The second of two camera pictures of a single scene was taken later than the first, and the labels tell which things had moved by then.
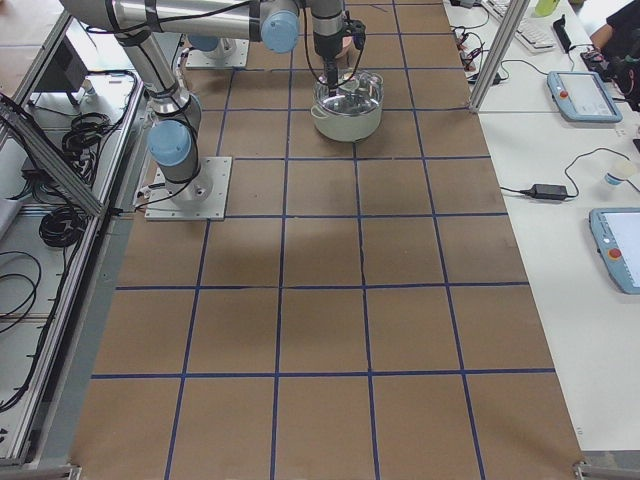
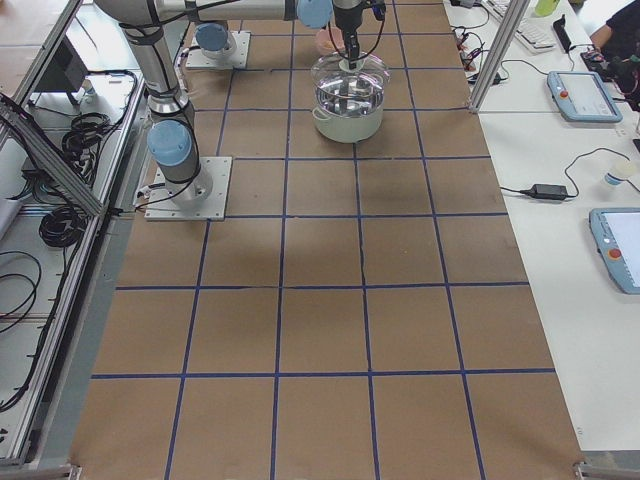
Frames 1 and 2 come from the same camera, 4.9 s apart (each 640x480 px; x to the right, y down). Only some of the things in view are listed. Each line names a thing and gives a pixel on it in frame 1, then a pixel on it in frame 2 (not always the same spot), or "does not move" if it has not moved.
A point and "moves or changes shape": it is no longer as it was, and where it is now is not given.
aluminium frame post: x=515 y=13 does not move
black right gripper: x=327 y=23 to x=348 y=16
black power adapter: x=549 y=192 does not move
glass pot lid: x=358 y=93 moves or changes shape
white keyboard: x=534 y=33 does not move
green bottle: x=544 y=8 does not move
